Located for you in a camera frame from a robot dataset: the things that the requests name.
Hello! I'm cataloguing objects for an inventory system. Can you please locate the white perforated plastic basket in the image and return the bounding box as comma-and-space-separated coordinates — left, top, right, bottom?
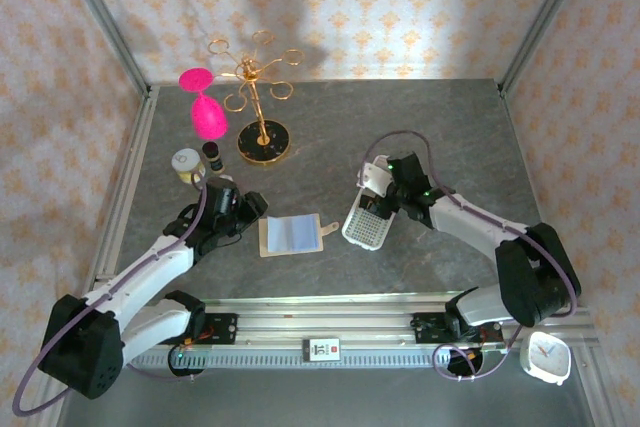
341, 185, 400, 252

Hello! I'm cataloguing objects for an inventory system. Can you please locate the beige leather card holder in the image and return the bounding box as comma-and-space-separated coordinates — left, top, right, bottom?
258, 213, 341, 259

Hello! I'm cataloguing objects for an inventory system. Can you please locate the small dark bottle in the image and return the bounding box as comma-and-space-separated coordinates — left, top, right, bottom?
201, 141, 227, 174

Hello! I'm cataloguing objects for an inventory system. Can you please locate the jar with white lid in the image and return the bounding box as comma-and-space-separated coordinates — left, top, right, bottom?
170, 147, 207, 184

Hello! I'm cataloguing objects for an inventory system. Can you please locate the gold wine glass rack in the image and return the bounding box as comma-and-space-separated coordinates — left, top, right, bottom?
207, 30, 305, 166

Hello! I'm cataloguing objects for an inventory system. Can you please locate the pink wine glass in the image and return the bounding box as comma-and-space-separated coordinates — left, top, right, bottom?
178, 67, 229, 141

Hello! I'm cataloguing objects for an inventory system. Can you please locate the white label tag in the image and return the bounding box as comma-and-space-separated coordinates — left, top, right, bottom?
302, 338, 342, 363

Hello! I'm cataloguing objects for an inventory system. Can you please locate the white square clock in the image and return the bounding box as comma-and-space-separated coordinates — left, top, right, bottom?
519, 330, 573, 387

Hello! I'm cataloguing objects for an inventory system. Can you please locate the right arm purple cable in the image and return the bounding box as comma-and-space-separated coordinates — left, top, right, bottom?
359, 130, 581, 382

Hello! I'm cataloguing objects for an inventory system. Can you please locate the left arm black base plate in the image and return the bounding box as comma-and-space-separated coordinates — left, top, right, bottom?
148, 313, 239, 347

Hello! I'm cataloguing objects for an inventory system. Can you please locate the aluminium side rail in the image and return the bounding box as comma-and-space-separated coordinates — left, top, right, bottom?
82, 86, 161, 308

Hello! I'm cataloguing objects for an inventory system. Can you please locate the aluminium rail frame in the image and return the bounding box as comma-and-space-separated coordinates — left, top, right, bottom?
53, 288, 599, 348

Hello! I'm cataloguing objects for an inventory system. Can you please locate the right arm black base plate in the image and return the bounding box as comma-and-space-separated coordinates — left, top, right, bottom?
412, 311, 504, 346

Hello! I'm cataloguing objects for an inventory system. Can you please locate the black round cable port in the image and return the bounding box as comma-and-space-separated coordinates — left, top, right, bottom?
168, 346, 207, 379
446, 346, 485, 379

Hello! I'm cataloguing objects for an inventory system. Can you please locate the grey slotted cable tray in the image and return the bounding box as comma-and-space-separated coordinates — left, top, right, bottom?
124, 349, 506, 369

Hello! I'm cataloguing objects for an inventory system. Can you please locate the aluminium frame post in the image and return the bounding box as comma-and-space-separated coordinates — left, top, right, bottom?
53, 0, 154, 98
498, 0, 596, 98

